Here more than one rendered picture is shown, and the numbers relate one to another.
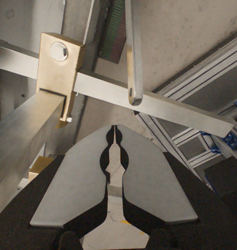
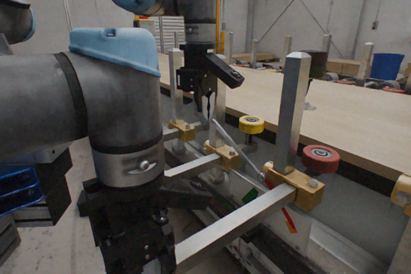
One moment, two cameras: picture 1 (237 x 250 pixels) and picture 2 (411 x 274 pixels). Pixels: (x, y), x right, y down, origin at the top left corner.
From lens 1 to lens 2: 0.56 m
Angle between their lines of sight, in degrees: 56
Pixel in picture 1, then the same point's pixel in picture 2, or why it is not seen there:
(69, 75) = (222, 151)
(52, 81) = (224, 148)
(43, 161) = (192, 137)
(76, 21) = not seen: hidden behind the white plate
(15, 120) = (222, 120)
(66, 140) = (186, 160)
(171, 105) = (175, 173)
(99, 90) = (208, 158)
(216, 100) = not seen: outside the picture
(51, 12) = not seen: hidden behind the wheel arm
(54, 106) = (216, 136)
